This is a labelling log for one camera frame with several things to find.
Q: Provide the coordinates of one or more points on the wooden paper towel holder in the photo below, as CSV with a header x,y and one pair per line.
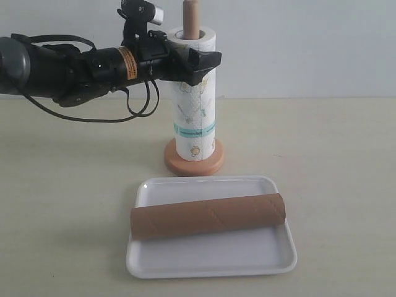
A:
x,y
174,162

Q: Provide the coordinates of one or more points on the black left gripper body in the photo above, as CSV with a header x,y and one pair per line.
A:
x,y
158,59

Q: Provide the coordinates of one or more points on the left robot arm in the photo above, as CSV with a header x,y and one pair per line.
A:
x,y
50,66

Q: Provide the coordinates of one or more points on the brown cardboard tube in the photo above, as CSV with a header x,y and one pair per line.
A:
x,y
207,216

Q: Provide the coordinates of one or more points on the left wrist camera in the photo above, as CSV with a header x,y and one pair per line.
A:
x,y
137,14

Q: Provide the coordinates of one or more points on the printed paper towel roll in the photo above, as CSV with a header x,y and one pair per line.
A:
x,y
194,107

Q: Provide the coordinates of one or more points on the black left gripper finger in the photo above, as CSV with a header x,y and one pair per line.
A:
x,y
191,66

